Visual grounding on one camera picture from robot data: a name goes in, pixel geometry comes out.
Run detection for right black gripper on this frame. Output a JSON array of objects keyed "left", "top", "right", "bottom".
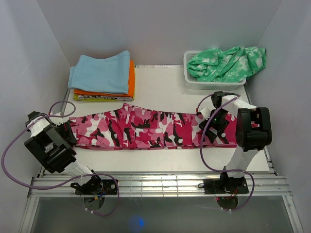
[{"left": 199, "top": 109, "right": 230, "bottom": 144}]

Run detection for pink camouflage trousers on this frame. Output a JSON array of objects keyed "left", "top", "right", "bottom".
[{"left": 69, "top": 103, "right": 237, "bottom": 150}]

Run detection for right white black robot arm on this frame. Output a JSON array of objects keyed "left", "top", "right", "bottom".
[{"left": 196, "top": 91, "right": 272, "bottom": 193}]

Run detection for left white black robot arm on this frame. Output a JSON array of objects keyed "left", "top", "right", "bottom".
[{"left": 24, "top": 111, "right": 104, "bottom": 195}]

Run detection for yellow patterned folded trousers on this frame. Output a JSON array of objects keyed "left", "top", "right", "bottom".
[{"left": 73, "top": 94, "right": 135, "bottom": 102}]

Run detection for green tie-dye trousers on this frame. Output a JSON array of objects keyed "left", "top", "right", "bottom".
[{"left": 186, "top": 46, "right": 267, "bottom": 83}]

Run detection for light blue folded trousers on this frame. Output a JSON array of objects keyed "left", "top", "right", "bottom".
[{"left": 68, "top": 50, "right": 130, "bottom": 94}]

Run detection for orange folded trousers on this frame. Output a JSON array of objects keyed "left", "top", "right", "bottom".
[{"left": 73, "top": 60, "right": 135, "bottom": 99}]

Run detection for white plastic basket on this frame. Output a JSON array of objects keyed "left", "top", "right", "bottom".
[{"left": 183, "top": 51, "right": 246, "bottom": 91}]

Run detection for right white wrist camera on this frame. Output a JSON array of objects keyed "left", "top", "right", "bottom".
[{"left": 198, "top": 107, "right": 211, "bottom": 120}]

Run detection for aluminium frame rail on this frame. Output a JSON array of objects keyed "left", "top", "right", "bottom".
[{"left": 19, "top": 171, "right": 303, "bottom": 233}]

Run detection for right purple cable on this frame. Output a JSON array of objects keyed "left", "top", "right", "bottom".
[{"left": 196, "top": 93, "right": 256, "bottom": 212}]

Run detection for purple cable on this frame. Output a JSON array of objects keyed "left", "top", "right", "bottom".
[
  {"left": 1, "top": 101, "right": 120, "bottom": 216},
  {"left": 196, "top": 93, "right": 256, "bottom": 212}
]

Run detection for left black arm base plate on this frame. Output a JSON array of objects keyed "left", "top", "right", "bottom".
[{"left": 70, "top": 179, "right": 117, "bottom": 195}]

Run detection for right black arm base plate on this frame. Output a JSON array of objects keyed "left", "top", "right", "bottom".
[{"left": 204, "top": 177, "right": 249, "bottom": 194}]

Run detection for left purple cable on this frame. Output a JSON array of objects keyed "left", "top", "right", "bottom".
[{"left": 1, "top": 101, "right": 120, "bottom": 216}]

